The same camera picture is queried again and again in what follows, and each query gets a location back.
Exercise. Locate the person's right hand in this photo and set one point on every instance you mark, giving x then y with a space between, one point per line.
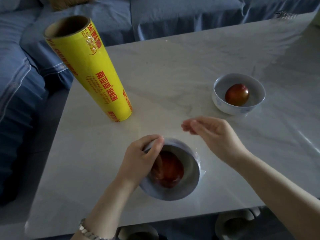
220 139

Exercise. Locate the person's left hand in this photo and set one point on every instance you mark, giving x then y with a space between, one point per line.
133 162

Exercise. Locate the person's left thumb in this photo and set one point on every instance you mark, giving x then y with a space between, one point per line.
155 148

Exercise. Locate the person's right fingers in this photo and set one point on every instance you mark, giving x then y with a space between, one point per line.
193 126

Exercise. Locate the clear cling film sheet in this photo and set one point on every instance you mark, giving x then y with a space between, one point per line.
197 157

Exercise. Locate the person's right forearm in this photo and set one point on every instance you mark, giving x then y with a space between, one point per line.
280 194

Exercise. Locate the person's left forearm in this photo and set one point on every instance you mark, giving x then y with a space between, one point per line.
107 209

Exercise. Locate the red fruit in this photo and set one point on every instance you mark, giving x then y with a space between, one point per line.
237 94
172 169

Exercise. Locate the white bowl with blue pattern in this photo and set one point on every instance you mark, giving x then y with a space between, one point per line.
222 102

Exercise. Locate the yellow cling film roll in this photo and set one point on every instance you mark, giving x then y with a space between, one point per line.
95 72

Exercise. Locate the small clear clip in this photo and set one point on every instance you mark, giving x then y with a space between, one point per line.
285 14

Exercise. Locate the blue sofa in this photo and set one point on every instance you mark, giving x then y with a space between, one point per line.
20 97

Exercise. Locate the tan cushion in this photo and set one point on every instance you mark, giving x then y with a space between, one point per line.
67 2

